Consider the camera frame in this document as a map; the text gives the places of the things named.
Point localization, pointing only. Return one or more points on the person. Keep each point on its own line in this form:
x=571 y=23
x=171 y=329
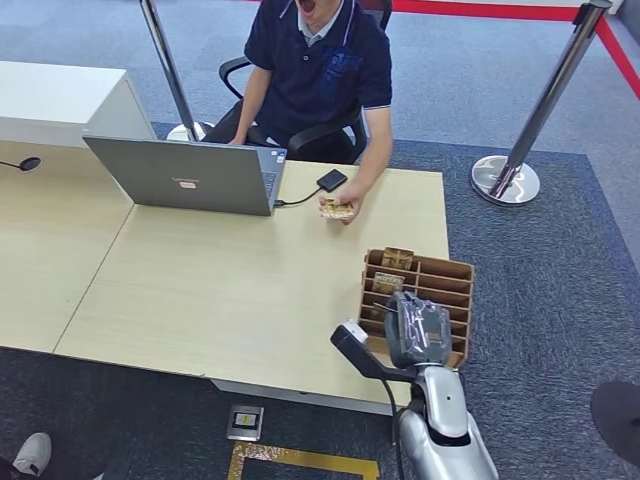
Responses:
x=320 y=79

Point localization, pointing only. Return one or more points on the red barrier belt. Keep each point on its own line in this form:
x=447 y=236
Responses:
x=475 y=11

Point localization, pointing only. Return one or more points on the black office chair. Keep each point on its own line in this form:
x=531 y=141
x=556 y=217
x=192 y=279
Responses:
x=320 y=130

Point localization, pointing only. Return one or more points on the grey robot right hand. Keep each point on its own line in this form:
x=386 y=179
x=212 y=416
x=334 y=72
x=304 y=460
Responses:
x=417 y=331

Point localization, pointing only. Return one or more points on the person's left hand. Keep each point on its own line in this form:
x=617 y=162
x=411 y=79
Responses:
x=352 y=193

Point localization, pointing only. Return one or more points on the white shoe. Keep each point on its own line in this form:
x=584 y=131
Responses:
x=32 y=454

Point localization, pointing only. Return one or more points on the black round base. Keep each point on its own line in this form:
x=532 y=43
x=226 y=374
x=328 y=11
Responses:
x=617 y=420

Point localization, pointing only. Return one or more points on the chrome stanchion post with base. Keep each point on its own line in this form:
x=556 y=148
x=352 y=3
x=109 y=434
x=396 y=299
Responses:
x=545 y=99
x=167 y=66

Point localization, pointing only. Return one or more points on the white desk frame beam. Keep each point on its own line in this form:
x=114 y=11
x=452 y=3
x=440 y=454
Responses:
x=300 y=396

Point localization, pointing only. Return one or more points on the grey laptop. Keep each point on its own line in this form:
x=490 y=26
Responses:
x=190 y=179

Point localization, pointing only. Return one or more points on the stack of patterned cards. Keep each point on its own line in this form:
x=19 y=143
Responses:
x=336 y=210

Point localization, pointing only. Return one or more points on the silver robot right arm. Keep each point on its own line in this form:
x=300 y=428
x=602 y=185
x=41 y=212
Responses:
x=442 y=404

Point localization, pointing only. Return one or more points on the white cabinet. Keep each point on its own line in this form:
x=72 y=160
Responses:
x=50 y=93

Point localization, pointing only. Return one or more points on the black desk microphone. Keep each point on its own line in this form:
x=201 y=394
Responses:
x=30 y=164

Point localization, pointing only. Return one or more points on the person's right forearm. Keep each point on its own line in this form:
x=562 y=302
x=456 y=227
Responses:
x=247 y=112

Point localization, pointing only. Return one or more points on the wooden slotted card organizer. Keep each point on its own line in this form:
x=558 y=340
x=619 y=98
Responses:
x=450 y=272

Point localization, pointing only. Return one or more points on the person's left forearm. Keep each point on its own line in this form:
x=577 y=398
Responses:
x=376 y=156

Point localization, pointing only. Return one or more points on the metal floor socket box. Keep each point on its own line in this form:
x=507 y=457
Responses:
x=244 y=422

